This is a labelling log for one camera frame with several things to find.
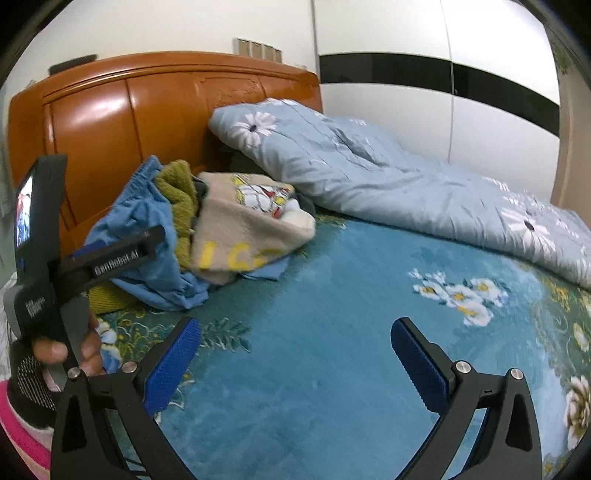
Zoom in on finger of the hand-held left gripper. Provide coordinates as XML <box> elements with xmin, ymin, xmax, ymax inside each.
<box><xmin>58</xmin><ymin>225</ymin><xmax>166</xmax><ymax>296</ymax></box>

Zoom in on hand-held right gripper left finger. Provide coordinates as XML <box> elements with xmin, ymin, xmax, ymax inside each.
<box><xmin>50</xmin><ymin>318</ymin><xmax>202</xmax><ymax>480</ymax></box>

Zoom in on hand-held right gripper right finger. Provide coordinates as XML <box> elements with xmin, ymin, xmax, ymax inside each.
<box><xmin>390</xmin><ymin>316</ymin><xmax>544</xmax><ymax>480</ymax></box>

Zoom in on blue garment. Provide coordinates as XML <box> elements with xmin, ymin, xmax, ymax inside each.
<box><xmin>85</xmin><ymin>156</ymin><xmax>211</xmax><ymax>311</ymax></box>

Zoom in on beige fuzzy sweater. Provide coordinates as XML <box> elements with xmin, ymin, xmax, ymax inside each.
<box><xmin>190</xmin><ymin>172</ymin><xmax>317</xmax><ymax>286</ymax></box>

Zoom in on person's left forearm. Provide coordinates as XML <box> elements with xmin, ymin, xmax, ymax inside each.
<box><xmin>0</xmin><ymin>351</ymin><xmax>63</xmax><ymax>469</ymax></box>

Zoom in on person's left hand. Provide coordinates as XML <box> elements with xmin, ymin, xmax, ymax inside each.
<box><xmin>31</xmin><ymin>313</ymin><xmax>103</xmax><ymax>377</ymax></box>

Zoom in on olive green sweater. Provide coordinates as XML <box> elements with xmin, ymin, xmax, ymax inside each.
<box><xmin>88</xmin><ymin>159</ymin><xmax>204</xmax><ymax>315</ymax></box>

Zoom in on teal floral blanket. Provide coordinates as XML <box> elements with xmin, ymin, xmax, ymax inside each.
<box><xmin>88</xmin><ymin>212</ymin><xmax>591</xmax><ymax>480</ymax></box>

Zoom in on dark object on headboard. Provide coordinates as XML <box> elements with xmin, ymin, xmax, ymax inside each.
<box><xmin>48</xmin><ymin>54</ymin><xmax>99</xmax><ymax>75</ymax></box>

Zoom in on light blue floral quilt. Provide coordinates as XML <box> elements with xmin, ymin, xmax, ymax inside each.
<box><xmin>208</xmin><ymin>98</ymin><xmax>591</xmax><ymax>289</ymax></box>

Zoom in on beige door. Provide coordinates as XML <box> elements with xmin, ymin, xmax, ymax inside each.
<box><xmin>550</xmin><ymin>69</ymin><xmax>591</xmax><ymax>217</ymax></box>

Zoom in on white wardrobe with black stripe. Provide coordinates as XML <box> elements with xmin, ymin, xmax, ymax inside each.
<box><xmin>310</xmin><ymin>0</ymin><xmax>561</xmax><ymax>204</ymax></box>

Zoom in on green leaf garland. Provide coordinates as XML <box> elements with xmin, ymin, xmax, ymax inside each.
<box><xmin>551</xmin><ymin>37</ymin><xmax>574</xmax><ymax>75</ymax></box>

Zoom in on wall switch panel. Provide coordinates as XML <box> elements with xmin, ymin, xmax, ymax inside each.
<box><xmin>232</xmin><ymin>37</ymin><xmax>283</xmax><ymax>63</ymax></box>

